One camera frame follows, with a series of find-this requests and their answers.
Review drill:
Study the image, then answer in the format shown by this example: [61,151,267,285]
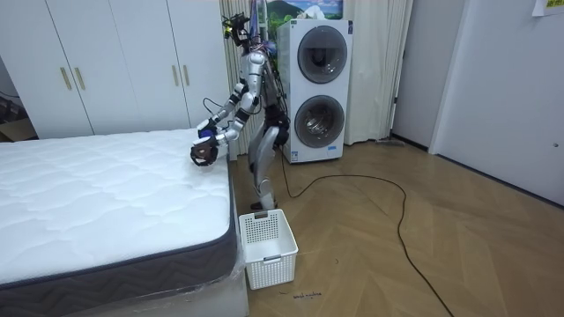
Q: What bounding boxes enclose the white mattress grey bed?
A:
[0,127,250,317]

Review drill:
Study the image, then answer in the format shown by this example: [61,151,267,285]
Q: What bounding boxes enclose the robot body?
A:
[221,11,292,149]

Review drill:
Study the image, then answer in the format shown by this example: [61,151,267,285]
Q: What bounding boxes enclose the white paper sheet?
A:
[531,0,564,18]

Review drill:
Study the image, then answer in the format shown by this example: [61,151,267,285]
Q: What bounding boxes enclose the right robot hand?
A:
[196,116,219,139]

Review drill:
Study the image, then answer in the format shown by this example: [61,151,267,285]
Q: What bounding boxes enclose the white plastic laundry basket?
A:
[238,208,300,291]

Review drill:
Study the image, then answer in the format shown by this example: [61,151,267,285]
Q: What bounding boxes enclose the white stacked washing machines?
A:
[276,18,355,166]

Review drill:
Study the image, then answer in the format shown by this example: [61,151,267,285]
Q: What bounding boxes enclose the brown cardboard box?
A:
[0,117,39,144]

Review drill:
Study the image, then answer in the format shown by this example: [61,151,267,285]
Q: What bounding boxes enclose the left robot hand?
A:
[189,135,220,168]

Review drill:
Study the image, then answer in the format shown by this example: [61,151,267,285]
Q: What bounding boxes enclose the landscape wall poster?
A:
[263,0,345,22]

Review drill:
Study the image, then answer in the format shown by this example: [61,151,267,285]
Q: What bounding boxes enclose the white wardrobe with gold handles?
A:
[0,0,233,141]

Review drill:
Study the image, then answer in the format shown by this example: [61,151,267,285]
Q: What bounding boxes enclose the black floor cable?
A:
[278,148,456,317]

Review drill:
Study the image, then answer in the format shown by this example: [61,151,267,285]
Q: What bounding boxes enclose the white sliding door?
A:
[428,0,564,207]

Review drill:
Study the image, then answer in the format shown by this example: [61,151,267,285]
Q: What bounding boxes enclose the white sheer curtain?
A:
[342,0,415,147]

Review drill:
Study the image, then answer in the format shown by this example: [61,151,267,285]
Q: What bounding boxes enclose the beige pleated curtain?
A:
[218,0,266,162]

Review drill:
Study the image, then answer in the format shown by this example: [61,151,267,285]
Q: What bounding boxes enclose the robot legs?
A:
[247,122,280,211]

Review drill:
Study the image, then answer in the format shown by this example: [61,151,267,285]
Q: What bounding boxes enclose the cable bundle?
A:
[247,0,279,55]

